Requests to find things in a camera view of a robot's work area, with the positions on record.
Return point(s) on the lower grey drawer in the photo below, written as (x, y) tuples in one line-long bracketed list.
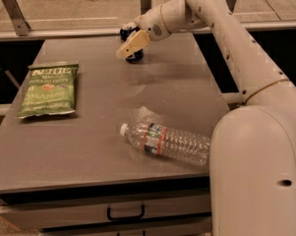
[(174, 226)]

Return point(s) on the upper grey drawer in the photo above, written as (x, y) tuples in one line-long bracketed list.
[(41, 216)]

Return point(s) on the green jalapeno chips bag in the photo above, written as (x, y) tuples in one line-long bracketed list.
[(51, 90)]

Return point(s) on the blue pepsi can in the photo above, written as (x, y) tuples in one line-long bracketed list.
[(125, 31)]

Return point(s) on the black drawer handle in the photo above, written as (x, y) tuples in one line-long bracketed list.
[(126, 213)]

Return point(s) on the horizontal metal rail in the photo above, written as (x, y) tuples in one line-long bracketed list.
[(36, 34)]

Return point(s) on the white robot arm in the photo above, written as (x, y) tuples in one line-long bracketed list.
[(252, 159)]

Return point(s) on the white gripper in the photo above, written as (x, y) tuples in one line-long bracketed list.
[(150, 23)]

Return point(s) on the left metal railing bracket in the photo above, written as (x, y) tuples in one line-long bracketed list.
[(20, 25)]

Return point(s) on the clear plastic water bottle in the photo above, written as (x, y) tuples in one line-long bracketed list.
[(160, 140)]

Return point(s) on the grey drawer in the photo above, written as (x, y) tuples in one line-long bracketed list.
[(41, 216), (174, 226)]

